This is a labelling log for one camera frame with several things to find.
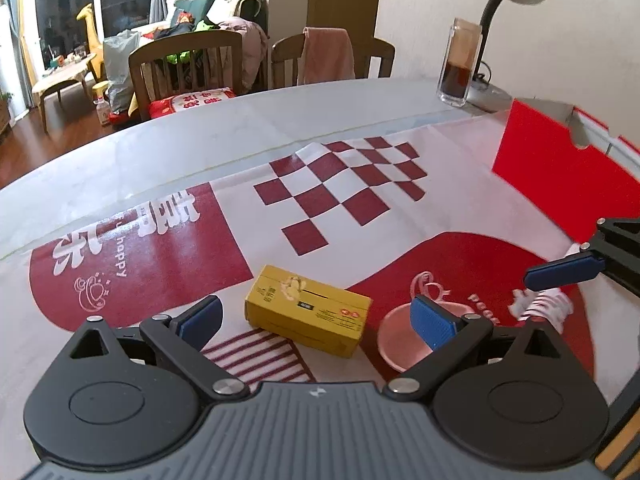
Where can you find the small yellow box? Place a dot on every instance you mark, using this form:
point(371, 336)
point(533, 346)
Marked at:
point(305, 310)

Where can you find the clear plastic bottle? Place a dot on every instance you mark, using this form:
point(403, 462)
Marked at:
point(102, 112)

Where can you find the wooden slatted chair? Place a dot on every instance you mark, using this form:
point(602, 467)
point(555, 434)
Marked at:
point(185, 42)

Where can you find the yellow giraffe toy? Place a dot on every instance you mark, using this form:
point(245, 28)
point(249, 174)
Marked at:
point(90, 25)

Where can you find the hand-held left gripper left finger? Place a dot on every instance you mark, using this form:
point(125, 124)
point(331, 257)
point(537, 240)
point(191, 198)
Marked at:
point(200, 320)

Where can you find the wooden coffee table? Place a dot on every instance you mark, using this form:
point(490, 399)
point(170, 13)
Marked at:
point(60, 72)

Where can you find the wooden media cabinet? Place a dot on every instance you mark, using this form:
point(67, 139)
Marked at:
point(4, 112)

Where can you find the grey plastic bag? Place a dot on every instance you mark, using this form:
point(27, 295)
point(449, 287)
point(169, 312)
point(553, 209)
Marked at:
point(117, 70)

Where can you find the red cardboard box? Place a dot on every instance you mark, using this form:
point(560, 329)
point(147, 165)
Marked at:
point(540, 160)

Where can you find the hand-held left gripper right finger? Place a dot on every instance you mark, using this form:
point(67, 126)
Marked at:
point(432, 322)

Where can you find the pink dish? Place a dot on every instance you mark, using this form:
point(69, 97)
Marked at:
point(400, 335)

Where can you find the pink towel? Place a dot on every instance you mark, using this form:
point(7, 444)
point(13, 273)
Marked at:
point(325, 55)

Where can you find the small yellow stool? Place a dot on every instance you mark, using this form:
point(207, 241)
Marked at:
point(100, 86)

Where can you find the red printed cushion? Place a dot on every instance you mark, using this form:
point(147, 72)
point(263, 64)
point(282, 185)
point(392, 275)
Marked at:
point(195, 100)

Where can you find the green garment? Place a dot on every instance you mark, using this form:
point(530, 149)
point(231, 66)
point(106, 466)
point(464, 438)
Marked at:
point(202, 25)

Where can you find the red and white printed tablecloth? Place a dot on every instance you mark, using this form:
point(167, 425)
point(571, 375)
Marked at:
point(150, 260)

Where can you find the glass sliding door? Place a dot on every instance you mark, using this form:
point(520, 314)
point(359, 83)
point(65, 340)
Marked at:
point(65, 10)

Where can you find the sofa with piled clothes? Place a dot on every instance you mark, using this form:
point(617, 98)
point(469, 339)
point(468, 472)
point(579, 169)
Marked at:
point(240, 35)

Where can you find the tall glass jar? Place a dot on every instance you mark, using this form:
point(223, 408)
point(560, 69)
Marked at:
point(455, 80)

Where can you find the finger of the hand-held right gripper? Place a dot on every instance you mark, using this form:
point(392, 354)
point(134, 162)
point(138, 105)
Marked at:
point(565, 270)

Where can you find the red slipper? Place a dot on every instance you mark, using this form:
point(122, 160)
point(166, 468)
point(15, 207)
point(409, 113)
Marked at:
point(119, 117)

